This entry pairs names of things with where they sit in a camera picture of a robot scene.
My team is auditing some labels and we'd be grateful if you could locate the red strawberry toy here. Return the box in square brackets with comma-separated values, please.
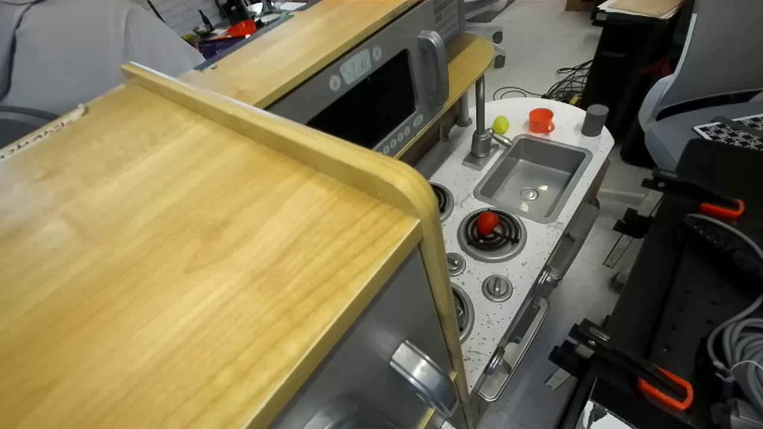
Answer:
[474, 210, 503, 238]

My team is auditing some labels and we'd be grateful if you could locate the black stove burner plate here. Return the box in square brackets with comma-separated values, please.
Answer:
[458, 206, 528, 263]
[427, 181, 456, 225]
[451, 285, 476, 343]

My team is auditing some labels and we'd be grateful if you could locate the gray toy microwave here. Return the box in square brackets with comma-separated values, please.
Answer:
[267, 0, 468, 162]

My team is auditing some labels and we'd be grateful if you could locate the gray toy faucet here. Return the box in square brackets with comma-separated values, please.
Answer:
[462, 75, 514, 169]

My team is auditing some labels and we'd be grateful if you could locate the gray toy sink basin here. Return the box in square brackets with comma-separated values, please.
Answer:
[472, 135, 594, 228]

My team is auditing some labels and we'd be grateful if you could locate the wooden toy kitchen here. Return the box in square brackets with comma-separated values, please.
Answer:
[0, 0, 620, 429]

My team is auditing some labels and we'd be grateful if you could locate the grey round lid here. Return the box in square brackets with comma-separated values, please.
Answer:
[580, 104, 611, 139]

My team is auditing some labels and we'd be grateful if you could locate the black cabinet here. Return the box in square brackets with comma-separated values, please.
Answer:
[580, 0, 695, 124]

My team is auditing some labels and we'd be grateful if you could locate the black perforated table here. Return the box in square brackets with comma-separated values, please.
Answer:
[556, 139, 763, 429]

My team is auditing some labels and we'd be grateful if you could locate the seated person gray shirt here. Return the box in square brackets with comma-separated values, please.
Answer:
[0, 0, 207, 119]

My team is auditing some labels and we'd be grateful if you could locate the silver fridge door handle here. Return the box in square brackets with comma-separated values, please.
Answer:
[389, 342, 459, 421]

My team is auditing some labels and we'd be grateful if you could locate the gray oven door handle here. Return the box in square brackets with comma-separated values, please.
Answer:
[474, 297, 552, 403]

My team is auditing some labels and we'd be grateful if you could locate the gray cabinet door handle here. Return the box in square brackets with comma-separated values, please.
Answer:
[538, 200, 602, 288]

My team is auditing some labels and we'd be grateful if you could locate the black clamp orange handle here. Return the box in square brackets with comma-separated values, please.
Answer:
[611, 169, 748, 241]
[545, 317, 698, 416]

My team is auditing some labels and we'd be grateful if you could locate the gray coiled cable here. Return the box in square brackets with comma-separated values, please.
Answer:
[704, 294, 763, 421]

